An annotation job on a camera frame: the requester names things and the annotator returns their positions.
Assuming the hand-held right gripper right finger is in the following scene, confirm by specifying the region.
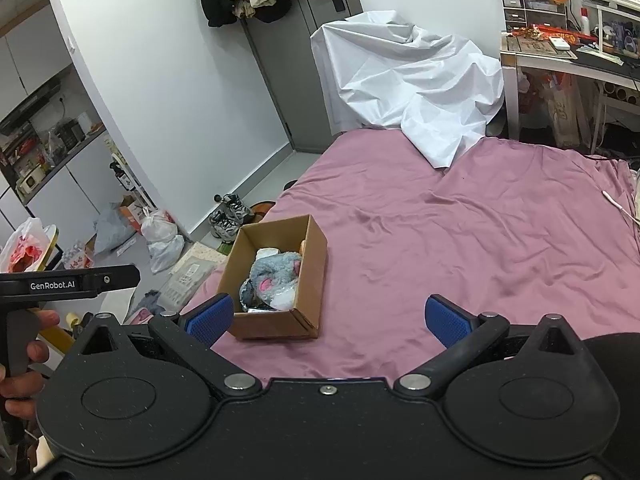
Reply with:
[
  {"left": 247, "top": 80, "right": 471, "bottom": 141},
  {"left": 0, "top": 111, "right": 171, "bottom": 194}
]
[{"left": 394, "top": 294, "right": 583, "bottom": 398}]

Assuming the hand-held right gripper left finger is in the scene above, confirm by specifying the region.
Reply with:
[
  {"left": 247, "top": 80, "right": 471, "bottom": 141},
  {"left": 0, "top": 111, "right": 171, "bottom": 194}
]
[{"left": 70, "top": 294, "right": 263, "bottom": 395}]

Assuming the silver foil packet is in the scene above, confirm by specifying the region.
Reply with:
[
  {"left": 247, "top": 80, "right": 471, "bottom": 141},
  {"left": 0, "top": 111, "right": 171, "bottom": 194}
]
[{"left": 239, "top": 277, "right": 262, "bottom": 314}]

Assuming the white plastic packet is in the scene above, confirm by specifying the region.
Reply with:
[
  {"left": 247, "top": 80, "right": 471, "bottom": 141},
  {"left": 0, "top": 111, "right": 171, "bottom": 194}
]
[{"left": 270, "top": 282, "right": 299, "bottom": 312}]

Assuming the grey plush toy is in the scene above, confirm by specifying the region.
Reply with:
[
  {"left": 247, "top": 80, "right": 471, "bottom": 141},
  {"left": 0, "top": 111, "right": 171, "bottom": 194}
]
[{"left": 248, "top": 251, "right": 304, "bottom": 306}]

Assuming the person's left hand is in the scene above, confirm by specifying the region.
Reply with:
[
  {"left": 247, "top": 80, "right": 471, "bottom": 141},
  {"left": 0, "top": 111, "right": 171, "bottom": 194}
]
[{"left": 0, "top": 309, "right": 63, "bottom": 418}]

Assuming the plastic bag with red contents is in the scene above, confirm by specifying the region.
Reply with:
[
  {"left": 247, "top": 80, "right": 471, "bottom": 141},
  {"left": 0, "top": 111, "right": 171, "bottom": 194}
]
[{"left": 0, "top": 217, "right": 57, "bottom": 273}]

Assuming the clear packet of grey cloth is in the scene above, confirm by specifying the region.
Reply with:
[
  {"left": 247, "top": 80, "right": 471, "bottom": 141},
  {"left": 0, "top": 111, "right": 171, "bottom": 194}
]
[{"left": 159, "top": 255, "right": 216, "bottom": 312}]

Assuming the floral packaged cloth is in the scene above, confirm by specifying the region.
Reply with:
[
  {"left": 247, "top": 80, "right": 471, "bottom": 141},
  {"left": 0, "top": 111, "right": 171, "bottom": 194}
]
[{"left": 182, "top": 241, "right": 228, "bottom": 267}]

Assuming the white plastic bag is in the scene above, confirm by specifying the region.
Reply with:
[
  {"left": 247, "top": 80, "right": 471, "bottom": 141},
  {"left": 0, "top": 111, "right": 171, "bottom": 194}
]
[
  {"left": 149, "top": 235, "right": 186, "bottom": 274},
  {"left": 141, "top": 209, "right": 179, "bottom": 247}
]

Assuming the grey plastic bag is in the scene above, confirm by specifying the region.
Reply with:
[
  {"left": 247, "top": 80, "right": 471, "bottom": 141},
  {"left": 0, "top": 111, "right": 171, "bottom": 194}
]
[{"left": 94, "top": 204, "right": 137, "bottom": 256}]

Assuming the pink bed sheet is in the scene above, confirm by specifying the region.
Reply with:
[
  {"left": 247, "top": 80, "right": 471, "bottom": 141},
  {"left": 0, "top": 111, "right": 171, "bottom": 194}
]
[{"left": 180, "top": 127, "right": 640, "bottom": 386}]

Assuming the white kitchen cabinet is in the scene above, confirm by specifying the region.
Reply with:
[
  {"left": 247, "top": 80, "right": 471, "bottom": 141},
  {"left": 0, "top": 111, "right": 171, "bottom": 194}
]
[{"left": 0, "top": 127, "right": 151, "bottom": 256}]

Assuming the grey sneaker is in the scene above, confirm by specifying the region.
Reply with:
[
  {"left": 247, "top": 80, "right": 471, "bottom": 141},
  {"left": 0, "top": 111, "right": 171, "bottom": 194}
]
[
  {"left": 209, "top": 209, "right": 242, "bottom": 239},
  {"left": 222, "top": 194, "right": 254, "bottom": 224}
]

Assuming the orange cardboard box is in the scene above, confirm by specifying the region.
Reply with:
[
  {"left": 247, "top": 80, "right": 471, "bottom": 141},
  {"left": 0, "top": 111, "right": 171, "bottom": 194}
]
[{"left": 120, "top": 195, "right": 146, "bottom": 233}]

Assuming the dark spray bottle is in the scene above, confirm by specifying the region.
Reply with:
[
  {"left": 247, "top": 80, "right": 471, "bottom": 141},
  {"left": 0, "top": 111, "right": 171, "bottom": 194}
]
[{"left": 110, "top": 161, "right": 132, "bottom": 192}]

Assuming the range hood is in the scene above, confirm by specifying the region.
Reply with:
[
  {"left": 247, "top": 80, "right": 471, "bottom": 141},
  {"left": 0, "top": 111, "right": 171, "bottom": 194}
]
[{"left": 0, "top": 80, "right": 63, "bottom": 134}]

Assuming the paper shopping bag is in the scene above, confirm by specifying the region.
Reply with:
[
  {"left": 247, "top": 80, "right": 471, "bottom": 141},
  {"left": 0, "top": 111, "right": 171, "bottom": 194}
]
[{"left": 547, "top": 85, "right": 592, "bottom": 148}]

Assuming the white cover sheet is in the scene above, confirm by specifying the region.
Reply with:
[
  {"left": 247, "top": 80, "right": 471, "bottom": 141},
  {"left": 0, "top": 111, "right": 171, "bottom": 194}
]
[{"left": 310, "top": 10, "right": 505, "bottom": 168}]

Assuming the grey door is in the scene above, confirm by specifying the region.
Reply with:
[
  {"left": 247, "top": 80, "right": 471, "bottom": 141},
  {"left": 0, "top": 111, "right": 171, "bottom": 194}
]
[{"left": 240, "top": 0, "right": 364, "bottom": 153}]

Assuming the white desk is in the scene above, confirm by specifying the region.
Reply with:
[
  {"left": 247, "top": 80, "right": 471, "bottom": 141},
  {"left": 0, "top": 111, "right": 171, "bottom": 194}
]
[{"left": 500, "top": 32, "right": 640, "bottom": 157}]

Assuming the grey drawer organizer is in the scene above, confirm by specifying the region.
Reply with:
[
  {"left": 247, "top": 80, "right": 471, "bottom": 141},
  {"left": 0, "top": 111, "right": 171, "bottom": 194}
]
[{"left": 499, "top": 0, "right": 571, "bottom": 34}]

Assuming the white charging cable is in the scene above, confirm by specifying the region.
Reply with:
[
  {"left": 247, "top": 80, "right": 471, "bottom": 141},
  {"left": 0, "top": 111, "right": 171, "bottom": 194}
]
[{"left": 599, "top": 189, "right": 640, "bottom": 227}]

